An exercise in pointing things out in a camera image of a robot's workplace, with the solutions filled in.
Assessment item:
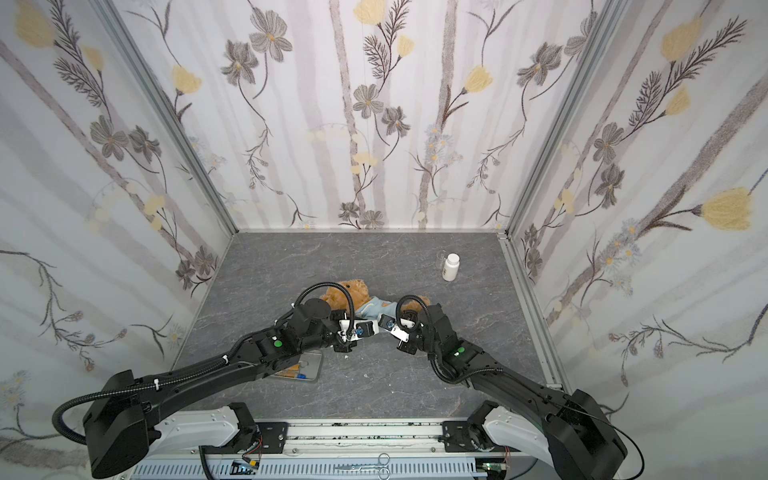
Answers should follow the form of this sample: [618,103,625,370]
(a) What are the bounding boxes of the brown teddy bear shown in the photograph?
[319,278,432,319]

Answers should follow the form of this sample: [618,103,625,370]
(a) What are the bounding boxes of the light blue fleece hoodie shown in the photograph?
[354,297,397,329]

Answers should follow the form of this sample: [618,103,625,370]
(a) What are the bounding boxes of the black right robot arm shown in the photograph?
[378,295,639,479]

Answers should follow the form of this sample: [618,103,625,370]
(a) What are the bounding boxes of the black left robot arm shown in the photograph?
[51,281,356,479]

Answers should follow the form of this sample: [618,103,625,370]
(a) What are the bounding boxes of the white plastic bottle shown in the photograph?
[442,253,460,282]

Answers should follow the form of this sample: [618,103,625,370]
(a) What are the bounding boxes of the clear plastic cup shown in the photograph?
[435,251,447,270]

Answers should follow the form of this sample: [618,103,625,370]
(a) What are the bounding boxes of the metal scissors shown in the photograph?
[334,453,391,480]

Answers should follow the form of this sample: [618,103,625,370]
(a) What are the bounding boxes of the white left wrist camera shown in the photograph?
[339,319,378,343]

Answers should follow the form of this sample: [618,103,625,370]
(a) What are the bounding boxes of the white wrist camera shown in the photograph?
[339,319,378,343]
[378,314,410,343]

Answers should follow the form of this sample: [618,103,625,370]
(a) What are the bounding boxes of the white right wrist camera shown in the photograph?
[378,314,410,343]

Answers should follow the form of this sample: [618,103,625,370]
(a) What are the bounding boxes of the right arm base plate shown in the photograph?
[439,420,505,453]

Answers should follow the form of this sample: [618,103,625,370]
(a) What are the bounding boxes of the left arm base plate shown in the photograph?
[219,422,289,454]

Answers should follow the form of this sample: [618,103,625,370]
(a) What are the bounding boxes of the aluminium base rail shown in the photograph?
[122,409,559,479]

